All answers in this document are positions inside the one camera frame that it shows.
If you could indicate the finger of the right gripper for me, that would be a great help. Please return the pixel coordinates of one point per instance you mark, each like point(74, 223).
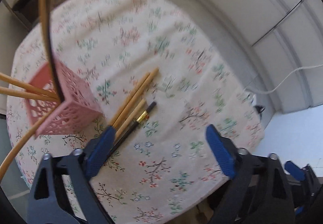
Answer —
point(294, 170)
point(307, 190)

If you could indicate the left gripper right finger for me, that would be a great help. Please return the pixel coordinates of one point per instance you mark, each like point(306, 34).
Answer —
point(257, 191)

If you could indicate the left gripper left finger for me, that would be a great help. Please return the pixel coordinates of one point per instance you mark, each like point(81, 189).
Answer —
point(61, 191)

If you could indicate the bamboo chopstick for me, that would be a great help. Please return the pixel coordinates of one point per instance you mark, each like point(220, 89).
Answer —
point(132, 98)
point(19, 145)
point(26, 86)
point(44, 23)
point(130, 118)
point(25, 95)

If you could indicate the black gold-banded chopstick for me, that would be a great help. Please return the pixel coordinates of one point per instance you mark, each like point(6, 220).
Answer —
point(52, 65)
point(143, 114)

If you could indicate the pink perforated utensil basket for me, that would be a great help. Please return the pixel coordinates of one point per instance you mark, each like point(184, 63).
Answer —
point(78, 109)

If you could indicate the floral tablecloth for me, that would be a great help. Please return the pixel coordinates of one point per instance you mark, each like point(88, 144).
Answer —
point(165, 167)

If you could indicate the dark stool under wok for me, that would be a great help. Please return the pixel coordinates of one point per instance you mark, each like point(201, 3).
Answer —
point(26, 11)

